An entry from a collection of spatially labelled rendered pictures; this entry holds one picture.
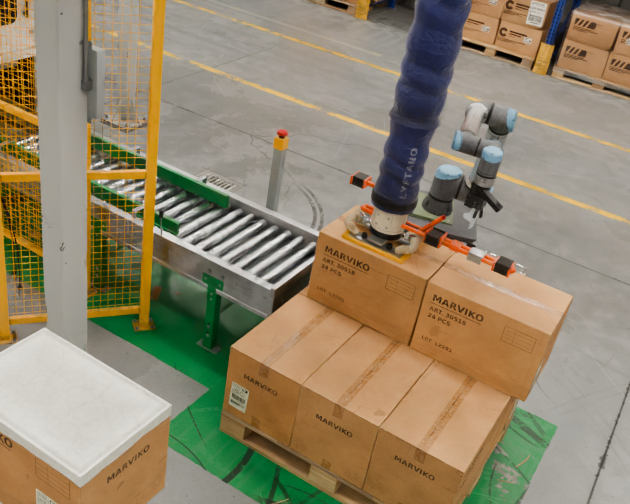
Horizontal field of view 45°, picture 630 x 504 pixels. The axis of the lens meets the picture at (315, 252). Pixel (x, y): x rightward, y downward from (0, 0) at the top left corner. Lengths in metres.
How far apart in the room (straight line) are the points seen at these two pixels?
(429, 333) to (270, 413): 0.85
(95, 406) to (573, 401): 3.03
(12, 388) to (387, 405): 1.61
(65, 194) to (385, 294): 1.56
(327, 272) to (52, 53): 1.65
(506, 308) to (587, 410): 1.36
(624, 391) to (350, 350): 1.99
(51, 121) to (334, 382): 1.67
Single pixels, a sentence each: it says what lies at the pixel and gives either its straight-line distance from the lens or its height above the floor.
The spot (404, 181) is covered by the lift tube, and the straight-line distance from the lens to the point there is 3.61.
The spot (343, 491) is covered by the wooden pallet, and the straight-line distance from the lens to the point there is 3.82.
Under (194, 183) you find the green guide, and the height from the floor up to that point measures 0.63.
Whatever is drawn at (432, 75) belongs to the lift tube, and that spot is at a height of 1.85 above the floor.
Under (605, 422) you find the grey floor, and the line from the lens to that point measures 4.80.
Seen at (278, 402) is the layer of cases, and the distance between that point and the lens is 3.65.
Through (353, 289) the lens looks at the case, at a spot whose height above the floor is 0.72.
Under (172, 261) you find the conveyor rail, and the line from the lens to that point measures 4.34.
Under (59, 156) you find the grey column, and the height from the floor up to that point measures 1.33.
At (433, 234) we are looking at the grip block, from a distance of 3.73.
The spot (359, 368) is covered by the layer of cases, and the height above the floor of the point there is 0.54.
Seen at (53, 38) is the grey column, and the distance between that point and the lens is 3.27.
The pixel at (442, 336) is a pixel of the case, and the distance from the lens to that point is 3.75.
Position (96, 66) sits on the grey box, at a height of 1.71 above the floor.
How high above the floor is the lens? 2.85
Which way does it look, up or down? 31 degrees down
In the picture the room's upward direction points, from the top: 10 degrees clockwise
